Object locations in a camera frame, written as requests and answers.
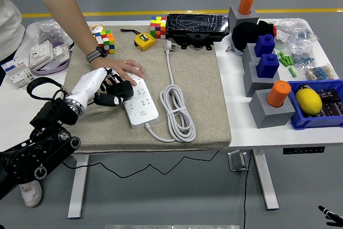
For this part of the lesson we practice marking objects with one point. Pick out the person's left hand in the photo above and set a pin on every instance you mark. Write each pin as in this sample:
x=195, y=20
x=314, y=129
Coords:
x=118, y=66

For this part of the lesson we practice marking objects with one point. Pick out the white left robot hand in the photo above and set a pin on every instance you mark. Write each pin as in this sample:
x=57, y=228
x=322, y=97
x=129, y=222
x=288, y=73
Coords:
x=88, y=85

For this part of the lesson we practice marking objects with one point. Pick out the black-white right robot hand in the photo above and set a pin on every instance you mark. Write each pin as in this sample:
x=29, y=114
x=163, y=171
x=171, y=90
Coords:
x=327, y=212

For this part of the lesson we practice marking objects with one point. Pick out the black plug adapter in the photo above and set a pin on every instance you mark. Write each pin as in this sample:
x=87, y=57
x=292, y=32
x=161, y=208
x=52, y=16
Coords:
x=122, y=89

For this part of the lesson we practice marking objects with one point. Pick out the white power strip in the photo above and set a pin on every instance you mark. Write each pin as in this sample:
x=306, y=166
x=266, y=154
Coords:
x=146, y=117

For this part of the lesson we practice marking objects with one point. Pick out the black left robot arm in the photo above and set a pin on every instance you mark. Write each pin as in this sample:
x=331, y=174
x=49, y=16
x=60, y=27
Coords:
x=53, y=113

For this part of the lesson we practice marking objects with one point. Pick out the black wrist watch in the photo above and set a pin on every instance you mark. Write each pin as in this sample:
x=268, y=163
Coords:
x=96, y=54

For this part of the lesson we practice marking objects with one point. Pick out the colourful twisted puzzle cube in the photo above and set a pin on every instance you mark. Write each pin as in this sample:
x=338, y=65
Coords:
x=106, y=41

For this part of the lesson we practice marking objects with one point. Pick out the yellow square tape measure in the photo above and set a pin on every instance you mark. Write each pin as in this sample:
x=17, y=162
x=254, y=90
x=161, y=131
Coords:
x=144, y=41

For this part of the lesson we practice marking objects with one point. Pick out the purple tape roll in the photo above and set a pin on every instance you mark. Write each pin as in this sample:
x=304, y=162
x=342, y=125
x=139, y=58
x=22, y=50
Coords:
x=51, y=70

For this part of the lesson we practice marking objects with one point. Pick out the yellow round tape measure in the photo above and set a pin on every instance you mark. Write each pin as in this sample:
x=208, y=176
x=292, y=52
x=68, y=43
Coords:
x=97, y=28

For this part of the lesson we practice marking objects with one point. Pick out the clear bag of nuts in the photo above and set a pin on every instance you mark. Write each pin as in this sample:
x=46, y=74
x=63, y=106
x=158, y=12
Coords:
x=49, y=32

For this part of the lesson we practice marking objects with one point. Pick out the black table control panel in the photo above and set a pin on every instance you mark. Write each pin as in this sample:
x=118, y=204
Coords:
x=302, y=150

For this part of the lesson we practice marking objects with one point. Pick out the white table leg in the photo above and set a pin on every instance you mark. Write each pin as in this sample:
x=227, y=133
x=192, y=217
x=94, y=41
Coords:
x=265, y=180
x=79, y=186

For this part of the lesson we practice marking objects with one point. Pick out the white circuit breaker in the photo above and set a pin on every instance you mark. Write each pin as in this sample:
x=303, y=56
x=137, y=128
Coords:
x=16, y=74

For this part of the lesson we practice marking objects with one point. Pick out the grey-brown mat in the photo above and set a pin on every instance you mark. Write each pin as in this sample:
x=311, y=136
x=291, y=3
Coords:
x=198, y=92

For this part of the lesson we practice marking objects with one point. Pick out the black foil-wrapped box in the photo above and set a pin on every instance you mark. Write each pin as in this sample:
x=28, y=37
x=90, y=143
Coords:
x=198, y=23

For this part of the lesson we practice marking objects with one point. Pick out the blue plastic bin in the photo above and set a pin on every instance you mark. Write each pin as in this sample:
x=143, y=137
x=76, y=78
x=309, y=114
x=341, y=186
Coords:
x=305, y=123

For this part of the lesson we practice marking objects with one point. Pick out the person's torso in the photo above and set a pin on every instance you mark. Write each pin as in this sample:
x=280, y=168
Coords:
x=9, y=25

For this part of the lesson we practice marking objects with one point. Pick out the silver metal hook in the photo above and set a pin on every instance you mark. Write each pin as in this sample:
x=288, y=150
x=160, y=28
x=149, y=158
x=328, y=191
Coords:
x=235, y=160

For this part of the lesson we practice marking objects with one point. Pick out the dark brown components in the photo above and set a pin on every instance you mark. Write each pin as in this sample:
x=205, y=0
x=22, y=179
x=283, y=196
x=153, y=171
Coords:
x=332, y=103

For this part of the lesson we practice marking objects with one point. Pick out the grey block with round hole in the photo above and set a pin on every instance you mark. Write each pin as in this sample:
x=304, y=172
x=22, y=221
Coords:
x=268, y=117
x=235, y=17

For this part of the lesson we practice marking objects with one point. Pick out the small metal bit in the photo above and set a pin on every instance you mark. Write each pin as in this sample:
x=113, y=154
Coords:
x=228, y=49

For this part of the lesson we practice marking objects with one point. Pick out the yellow lemon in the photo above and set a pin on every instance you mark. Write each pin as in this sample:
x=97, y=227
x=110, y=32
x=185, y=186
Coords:
x=308, y=101

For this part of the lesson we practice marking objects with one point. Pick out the person's white shoe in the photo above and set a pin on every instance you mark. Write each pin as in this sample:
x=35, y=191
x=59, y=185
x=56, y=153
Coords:
x=31, y=194

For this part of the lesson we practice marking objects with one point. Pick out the orange cylinder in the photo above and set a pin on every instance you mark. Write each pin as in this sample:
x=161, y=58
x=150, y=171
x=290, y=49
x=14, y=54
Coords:
x=278, y=93
x=246, y=3

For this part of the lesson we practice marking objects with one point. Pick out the grey block with square hole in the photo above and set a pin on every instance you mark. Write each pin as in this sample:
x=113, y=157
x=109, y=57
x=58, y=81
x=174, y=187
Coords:
x=252, y=81
x=247, y=54

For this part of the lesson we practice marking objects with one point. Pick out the black cloth bundle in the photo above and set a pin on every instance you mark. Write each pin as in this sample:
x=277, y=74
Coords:
x=246, y=34

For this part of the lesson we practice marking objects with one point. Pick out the single green cylinder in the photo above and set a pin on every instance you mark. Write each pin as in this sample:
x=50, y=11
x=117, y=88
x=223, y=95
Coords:
x=292, y=72

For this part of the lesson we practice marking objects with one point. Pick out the blue square peg block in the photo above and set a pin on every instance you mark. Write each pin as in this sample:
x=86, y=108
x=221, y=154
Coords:
x=264, y=46
x=268, y=66

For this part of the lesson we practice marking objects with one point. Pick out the bag of blue resistors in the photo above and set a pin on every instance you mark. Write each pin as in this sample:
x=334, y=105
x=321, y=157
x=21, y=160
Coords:
x=302, y=58

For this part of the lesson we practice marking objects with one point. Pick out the pile of green cylinders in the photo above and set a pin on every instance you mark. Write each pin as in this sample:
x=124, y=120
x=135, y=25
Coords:
x=285, y=60

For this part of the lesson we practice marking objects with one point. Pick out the red knob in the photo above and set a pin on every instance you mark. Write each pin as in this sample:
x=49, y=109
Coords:
x=274, y=31

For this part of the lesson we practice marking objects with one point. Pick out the clear bag of parts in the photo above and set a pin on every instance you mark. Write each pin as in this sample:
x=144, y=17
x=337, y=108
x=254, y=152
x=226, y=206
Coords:
x=297, y=32

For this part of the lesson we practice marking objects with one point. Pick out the white wall socket panel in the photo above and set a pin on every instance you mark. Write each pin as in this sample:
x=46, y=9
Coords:
x=61, y=53
x=40, y=54

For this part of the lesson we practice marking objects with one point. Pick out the black mounting bracket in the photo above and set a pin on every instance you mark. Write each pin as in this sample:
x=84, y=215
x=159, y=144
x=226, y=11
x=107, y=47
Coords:
x=198, y=37

